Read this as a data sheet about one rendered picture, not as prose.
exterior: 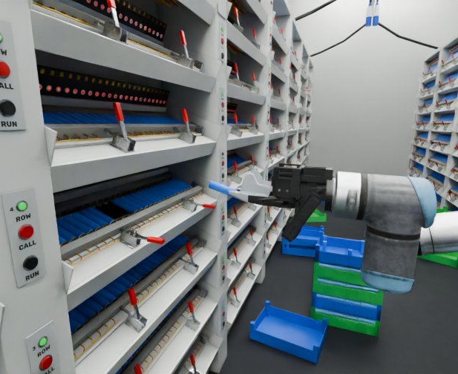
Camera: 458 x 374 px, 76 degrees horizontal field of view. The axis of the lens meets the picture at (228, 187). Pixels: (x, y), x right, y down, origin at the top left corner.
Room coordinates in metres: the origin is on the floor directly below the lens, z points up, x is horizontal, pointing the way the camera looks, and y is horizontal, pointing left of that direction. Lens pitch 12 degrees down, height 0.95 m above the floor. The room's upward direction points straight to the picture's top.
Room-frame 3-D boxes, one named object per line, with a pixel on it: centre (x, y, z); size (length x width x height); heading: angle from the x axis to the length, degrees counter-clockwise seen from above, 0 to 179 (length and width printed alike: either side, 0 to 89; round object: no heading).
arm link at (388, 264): (0.54, -0.32, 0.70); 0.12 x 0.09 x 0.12; 154
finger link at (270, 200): (0.59, -0.08, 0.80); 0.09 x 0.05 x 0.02; 76
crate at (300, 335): (1.18, -0.27, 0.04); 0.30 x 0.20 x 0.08; 61
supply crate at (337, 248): (1.32, -0.58, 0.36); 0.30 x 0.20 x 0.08; 68
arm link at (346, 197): (0.56, -0.23, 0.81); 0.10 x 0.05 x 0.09; 161
